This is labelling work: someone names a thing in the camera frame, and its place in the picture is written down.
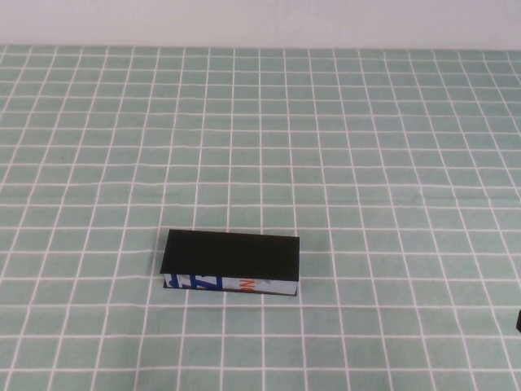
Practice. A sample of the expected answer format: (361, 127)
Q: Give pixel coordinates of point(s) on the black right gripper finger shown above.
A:
(519, 319)

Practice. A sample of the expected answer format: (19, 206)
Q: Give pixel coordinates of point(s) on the black printed glasses case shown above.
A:
(232, 254)

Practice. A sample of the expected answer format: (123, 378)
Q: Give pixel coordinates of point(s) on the green white grid tablecloth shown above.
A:
(244, 122)

